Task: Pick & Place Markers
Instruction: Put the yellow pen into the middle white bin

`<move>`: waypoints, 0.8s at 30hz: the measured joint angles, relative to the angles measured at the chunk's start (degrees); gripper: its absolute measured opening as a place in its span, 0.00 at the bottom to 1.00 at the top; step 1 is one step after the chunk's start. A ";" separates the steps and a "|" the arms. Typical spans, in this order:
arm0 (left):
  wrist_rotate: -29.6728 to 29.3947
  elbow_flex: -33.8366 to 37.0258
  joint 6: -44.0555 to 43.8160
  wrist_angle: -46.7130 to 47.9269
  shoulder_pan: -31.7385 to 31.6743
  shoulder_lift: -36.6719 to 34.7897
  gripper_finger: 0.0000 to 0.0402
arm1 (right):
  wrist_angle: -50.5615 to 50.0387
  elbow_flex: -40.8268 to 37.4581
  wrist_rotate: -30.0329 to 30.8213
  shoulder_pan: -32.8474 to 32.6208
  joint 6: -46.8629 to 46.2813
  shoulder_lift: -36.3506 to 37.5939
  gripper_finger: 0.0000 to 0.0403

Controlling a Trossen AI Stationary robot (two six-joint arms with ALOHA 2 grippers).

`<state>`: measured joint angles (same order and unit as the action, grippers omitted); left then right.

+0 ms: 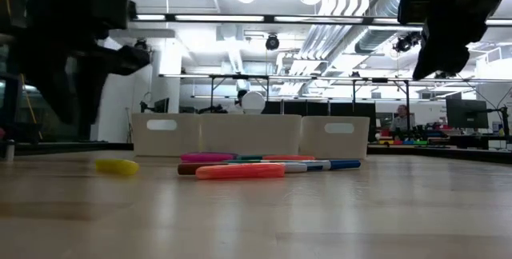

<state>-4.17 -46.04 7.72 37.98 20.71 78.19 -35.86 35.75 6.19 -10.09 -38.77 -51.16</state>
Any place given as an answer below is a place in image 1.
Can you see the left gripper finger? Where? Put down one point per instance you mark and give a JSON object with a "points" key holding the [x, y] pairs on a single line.
{"points": [[90, 103], [48, 91]]}

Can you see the pink highlighter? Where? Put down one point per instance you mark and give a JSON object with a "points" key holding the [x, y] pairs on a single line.
{"points": [[208, 157]]}

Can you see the teal thin marker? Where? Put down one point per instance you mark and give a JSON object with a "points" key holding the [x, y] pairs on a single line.
{"points": [[250, 157]]}

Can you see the silver ventilation duct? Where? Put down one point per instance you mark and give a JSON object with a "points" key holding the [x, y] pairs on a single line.
{"points": [[376, 41]]}

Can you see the black background workstation frame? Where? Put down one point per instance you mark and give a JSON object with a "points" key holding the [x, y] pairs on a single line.
{"points": [[407, 111]]}

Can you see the person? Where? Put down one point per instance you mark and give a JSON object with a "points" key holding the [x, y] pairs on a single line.
{"points": [[240, 97], [402, 121]]}

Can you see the black overhead camera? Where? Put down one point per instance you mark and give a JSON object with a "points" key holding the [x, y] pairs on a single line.
{"points": [[272, 43]]}

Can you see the wide white plastic bin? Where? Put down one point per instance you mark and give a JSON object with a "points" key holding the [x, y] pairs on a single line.
{"points": [[248, 135]]}

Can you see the brown thin marker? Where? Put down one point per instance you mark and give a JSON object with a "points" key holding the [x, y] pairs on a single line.
{"points": [[188, 168]]}

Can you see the small white post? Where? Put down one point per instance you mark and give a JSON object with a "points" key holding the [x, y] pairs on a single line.
{"points": [[9, 151]]}

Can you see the multicoloured block row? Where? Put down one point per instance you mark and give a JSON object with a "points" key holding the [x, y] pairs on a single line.
{"points": [[400, 142]]}

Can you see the black partition panel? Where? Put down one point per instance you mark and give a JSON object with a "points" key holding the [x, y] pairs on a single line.
{"points": [[312, 109]]}

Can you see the yellow highlighter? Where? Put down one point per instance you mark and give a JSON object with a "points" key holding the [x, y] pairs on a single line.
{"points": [[117, 167]]}

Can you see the long white light bar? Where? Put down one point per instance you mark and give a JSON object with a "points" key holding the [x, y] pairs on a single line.
{"points": [[396, 21], [320, 19], [150, 17], [220, 18]]}

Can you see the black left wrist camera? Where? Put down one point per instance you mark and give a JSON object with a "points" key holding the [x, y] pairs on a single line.
{"points": [[114, 7]]}

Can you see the black computer monitor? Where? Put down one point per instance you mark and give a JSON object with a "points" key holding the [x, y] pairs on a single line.
{"points": [[467, 113]]}

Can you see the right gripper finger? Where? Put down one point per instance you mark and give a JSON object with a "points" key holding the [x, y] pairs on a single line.
{"points": [[452, 59], [426, 65]]}

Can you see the orange highlighter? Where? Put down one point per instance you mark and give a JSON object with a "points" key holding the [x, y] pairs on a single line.
{"points": [[240, 171]]}

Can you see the green thin marker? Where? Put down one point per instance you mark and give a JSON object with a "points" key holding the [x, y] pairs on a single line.
{"points": [[256, 161]]}

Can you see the blue thin marker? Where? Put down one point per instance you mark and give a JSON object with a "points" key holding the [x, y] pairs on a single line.
{"points": [[344, 164]]}

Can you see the black ceiling spotlight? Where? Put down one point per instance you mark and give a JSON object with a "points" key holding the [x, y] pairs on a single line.
{"points": [[404, 44], [141, 44]]}

